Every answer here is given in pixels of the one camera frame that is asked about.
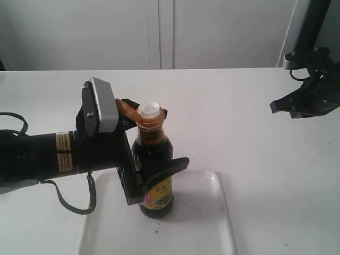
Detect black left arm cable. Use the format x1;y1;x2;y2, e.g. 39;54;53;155
0;112;97;215

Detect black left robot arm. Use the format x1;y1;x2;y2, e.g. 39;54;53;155
1;99;173;215

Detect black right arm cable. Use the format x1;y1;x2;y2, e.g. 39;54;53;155
288;67;311;82

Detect clear plastic tray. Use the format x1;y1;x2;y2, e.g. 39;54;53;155
78;169;237;254

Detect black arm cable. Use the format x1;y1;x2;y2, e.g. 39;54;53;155
0;112;97;215
288;67;311;82

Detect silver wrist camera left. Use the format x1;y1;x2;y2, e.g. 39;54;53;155
76;77;119;137

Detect dark soy sauce bottle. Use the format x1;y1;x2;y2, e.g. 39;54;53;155
116;99;174;218

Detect white cabinet doors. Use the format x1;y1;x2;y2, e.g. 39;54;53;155
1;1;307;71

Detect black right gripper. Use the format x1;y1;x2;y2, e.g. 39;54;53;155
269;47;339;119

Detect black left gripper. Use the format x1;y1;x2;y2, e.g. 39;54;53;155
75;98;190;207

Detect dark monitor stand pole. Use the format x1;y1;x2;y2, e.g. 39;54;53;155
282;0;339;62

